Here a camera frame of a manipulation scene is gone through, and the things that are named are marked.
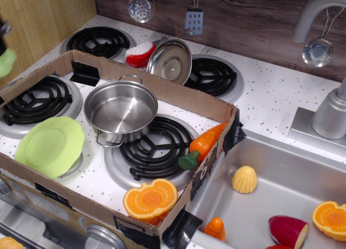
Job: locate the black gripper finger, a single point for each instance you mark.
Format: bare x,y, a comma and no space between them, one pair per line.
5,28

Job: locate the light green toy broccoli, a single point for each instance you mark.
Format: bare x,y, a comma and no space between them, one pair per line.
7,61

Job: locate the stainless steel pot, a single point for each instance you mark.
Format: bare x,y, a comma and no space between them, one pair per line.
120,111

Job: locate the steel pot lid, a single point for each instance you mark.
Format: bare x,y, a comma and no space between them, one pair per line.
172,60

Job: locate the front left black burner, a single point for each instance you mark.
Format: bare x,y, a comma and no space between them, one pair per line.
53,96

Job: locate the light green plastic plate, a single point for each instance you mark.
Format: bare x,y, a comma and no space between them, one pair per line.
52,146

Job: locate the hanging steel strainer spoon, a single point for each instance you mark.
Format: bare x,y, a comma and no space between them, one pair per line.
141,11

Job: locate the red white toy cheese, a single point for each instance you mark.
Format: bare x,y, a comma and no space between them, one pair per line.
139,55

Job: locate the hanging grey slotted spatula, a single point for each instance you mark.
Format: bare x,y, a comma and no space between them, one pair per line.
193,25

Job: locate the front right black burner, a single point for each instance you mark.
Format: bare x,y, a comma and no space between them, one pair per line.
153,156

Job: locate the back right black burner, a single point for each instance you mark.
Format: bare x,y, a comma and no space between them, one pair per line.
216,77

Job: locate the yellow toy at bottom left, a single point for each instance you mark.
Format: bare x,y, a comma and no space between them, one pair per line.
10,243

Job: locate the brown cardboard fence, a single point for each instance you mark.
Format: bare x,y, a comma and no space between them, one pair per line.
96,154

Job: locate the orange pumpkin half in fence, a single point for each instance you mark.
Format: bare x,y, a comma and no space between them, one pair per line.
151,202

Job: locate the silver stove knob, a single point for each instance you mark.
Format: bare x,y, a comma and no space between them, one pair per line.
100,237

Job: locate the yellow toy corn piece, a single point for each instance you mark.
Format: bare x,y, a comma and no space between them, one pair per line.
244,180

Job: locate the small orange toy carrot piece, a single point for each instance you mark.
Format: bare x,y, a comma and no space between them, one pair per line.
215,228

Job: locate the silver sink basin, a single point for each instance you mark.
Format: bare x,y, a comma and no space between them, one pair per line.
290,182

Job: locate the hanging steel ladle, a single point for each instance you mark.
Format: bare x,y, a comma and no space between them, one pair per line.
319,52

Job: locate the purple toy eggplant half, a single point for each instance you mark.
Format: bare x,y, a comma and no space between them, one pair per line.
288,231

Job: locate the red toy at bottom edge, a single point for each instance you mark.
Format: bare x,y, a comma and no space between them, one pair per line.
278,247

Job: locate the orange pumpkin half in sink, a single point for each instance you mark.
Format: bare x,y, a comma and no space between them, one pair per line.
329,218

